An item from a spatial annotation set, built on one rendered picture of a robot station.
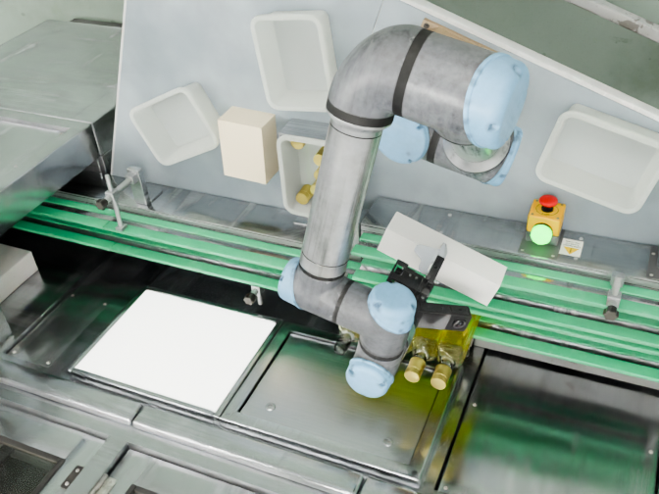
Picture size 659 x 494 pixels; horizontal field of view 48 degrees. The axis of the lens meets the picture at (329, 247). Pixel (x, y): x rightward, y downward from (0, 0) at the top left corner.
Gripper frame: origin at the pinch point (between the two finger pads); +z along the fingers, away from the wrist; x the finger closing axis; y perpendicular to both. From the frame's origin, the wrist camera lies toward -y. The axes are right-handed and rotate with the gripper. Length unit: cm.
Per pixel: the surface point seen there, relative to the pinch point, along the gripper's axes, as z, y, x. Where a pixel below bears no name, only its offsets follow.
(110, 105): 45, 104, 43
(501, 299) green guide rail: 16.4, -16.5, 15.8
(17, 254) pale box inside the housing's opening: 7, 106, 76
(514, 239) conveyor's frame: 26.4, -13.1, 6.9
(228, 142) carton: 27, 59, 20
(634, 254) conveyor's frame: 29.2, -36.8, -1.9
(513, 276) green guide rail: 15.6, -15.8, 7.8
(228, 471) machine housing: -33, 19, 51
